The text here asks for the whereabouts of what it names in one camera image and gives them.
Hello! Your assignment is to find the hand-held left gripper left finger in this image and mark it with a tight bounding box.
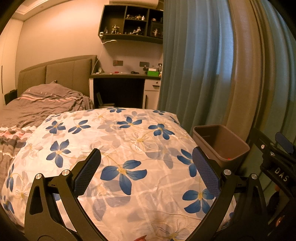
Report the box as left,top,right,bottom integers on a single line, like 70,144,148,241
24,148,104,241

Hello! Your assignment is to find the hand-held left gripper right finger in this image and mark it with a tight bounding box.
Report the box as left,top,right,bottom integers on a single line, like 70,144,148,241
185,146,270,241

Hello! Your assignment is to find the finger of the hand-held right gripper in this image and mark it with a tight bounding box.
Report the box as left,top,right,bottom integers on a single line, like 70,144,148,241
275,132,295,155
251,127,266,149

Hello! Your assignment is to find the brown plastic bin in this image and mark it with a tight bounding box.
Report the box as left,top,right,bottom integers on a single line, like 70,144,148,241
193,124,250,172

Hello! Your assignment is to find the white blue-flower blanket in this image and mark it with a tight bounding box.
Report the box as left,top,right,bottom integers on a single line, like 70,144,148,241
0,107,238,241

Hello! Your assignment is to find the beige curtain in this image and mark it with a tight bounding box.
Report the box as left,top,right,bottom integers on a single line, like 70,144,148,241
228,0,296,149

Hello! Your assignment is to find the dark desk with white cabinet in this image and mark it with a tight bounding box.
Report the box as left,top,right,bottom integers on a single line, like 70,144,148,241
89,72,162,109

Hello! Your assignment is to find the blue curtain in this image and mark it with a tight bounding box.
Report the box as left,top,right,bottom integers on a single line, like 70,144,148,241
157,0,238,137

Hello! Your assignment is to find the brown padded headboard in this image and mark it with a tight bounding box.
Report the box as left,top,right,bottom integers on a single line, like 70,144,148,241
18,55,97,98

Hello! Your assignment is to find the black bedside table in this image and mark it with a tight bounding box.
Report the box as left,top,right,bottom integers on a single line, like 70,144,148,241
4,90,18,106

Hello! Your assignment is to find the white wardrobe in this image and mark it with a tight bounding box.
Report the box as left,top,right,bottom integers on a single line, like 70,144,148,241
0,19,23,105

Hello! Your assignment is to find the white air conditioner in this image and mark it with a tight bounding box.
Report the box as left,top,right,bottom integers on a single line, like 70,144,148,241
109,0,160,6

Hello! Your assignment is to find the white cable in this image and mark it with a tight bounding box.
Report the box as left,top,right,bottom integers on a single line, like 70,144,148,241
92,44,104,75

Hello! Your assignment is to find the dark wall shelf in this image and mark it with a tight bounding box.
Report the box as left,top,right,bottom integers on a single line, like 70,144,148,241
98,5,164,44

